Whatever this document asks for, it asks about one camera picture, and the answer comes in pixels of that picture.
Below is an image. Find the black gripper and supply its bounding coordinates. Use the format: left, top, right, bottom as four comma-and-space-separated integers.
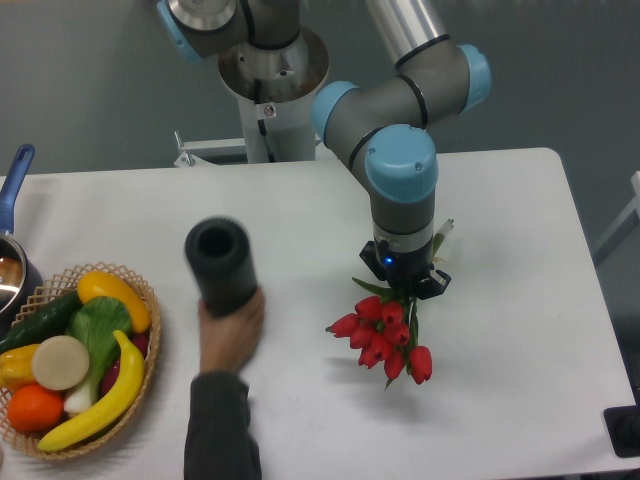
359, 239, 451, 300

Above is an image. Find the red tulip bouquet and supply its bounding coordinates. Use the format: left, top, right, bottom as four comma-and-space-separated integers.
325, 218, 456, 390

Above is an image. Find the dark grey cylindrical vase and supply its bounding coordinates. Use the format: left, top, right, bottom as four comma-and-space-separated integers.
184, 217, 258, 317

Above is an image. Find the dark grey sleeved forearm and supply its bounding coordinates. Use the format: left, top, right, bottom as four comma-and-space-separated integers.
183, 371, 262, 479

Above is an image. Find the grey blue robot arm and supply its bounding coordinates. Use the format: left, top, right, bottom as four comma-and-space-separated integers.
157, 1, 491, 299

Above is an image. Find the person's bare hand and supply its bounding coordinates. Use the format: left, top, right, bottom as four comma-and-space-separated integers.
198, 287, 266, 374

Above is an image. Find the black device at edge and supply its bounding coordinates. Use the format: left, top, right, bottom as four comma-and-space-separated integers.
603, 405, 639, 458

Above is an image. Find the dark red vegetable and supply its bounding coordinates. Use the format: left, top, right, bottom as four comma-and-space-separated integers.
100, 332, 150, 397

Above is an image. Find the yellow banana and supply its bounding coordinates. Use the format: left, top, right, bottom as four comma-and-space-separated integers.
37, 330, 145, 453

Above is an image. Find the green bok choy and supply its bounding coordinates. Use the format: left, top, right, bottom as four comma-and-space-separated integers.
64, 296, 132, 416

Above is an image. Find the beige round disc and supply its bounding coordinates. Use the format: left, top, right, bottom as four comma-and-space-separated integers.
31, 335, 90, 391

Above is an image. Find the green cucumber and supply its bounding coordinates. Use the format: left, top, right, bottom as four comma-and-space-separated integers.
1, 290, 82, 353

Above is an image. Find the woven wicker basket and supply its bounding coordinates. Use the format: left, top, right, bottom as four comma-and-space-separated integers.
1, 261, 161, 461

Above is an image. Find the orange fruit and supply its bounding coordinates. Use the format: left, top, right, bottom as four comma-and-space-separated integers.
7, 384, 63, 433

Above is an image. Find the yellow bell pepper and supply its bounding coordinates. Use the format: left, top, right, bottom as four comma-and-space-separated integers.
1, 344, 40, 391

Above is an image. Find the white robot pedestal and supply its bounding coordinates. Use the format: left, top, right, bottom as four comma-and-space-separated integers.
175, 26, 329, 167

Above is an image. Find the white frame at right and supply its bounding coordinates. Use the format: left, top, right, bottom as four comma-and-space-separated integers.
592, 171, 639, 268

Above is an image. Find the blue handled saucepan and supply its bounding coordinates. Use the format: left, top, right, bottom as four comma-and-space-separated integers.
1, 144, 42, 338

